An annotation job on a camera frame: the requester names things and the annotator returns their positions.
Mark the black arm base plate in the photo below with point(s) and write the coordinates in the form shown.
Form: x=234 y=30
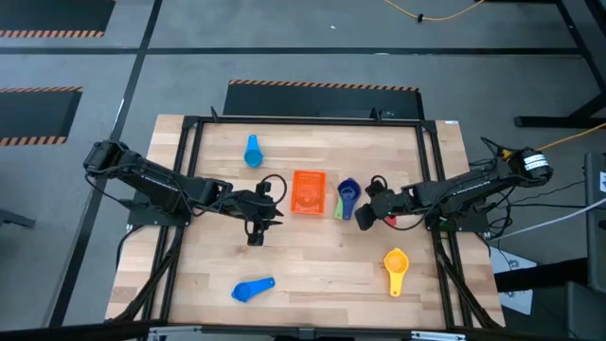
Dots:
x=468 y=222
x=142 y=215

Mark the yellow measuring cup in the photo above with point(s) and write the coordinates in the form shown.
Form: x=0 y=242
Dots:
x=395 y=263

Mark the silver aluminium bracket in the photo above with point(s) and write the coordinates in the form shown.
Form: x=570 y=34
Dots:
x=438 y=336

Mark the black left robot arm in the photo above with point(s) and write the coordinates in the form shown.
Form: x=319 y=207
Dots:
x=156 y=182

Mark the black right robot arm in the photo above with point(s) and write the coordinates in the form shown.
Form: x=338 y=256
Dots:
x=473 y=187

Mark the black hazard-striped floor mat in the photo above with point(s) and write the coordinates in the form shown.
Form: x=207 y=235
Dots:
x=322 y=102
x=33 y=113
x=52 y=16

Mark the white paper sheet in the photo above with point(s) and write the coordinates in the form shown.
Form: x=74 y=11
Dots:
x=513 y=284

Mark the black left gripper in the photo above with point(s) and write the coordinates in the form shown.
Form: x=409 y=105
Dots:
x=265 y=210

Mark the turquoise measuring cup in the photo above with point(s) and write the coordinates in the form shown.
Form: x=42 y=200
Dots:
x=253 y=156

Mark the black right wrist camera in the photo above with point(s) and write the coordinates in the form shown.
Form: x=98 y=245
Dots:
x=375 y=187

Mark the red measuring cup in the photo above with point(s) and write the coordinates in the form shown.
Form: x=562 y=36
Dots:
x=390 y=220

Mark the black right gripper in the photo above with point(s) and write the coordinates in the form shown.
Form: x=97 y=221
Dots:
x=365 y=218

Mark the black desk stand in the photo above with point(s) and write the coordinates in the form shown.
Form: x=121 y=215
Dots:
x=587 y=109

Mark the orange plastic basket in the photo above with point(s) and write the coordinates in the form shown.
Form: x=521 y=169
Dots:
x=308 y=194

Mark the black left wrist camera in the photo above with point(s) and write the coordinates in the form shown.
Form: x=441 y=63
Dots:
x=263 y=186

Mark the black aluminium table frame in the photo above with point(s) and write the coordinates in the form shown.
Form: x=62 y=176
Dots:
x=308 y=119

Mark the blue measuring cup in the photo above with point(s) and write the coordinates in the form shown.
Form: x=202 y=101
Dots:
x=244 y=292

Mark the indigo measuring cup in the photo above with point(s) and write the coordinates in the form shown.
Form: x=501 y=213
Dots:
x=349 y=210

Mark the green measuring cup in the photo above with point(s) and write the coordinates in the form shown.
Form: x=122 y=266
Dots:
x=339 y=210

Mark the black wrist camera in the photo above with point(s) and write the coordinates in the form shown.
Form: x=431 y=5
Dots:
x=263 y=186
x=375 y=187

